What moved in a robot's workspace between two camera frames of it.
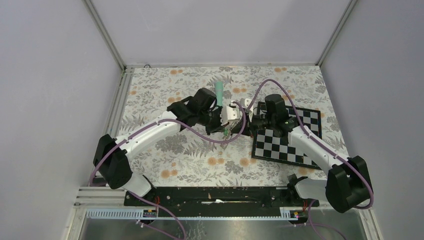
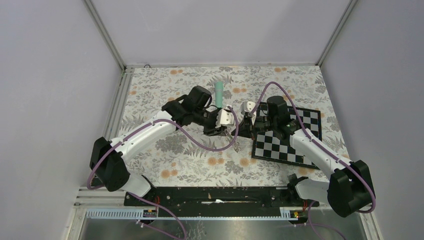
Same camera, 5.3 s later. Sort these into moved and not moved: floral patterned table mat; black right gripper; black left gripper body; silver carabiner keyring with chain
Moved: silver carabiner keyring with chain
Not moved: floral patterned table mat; black left gripper body; black right gripper
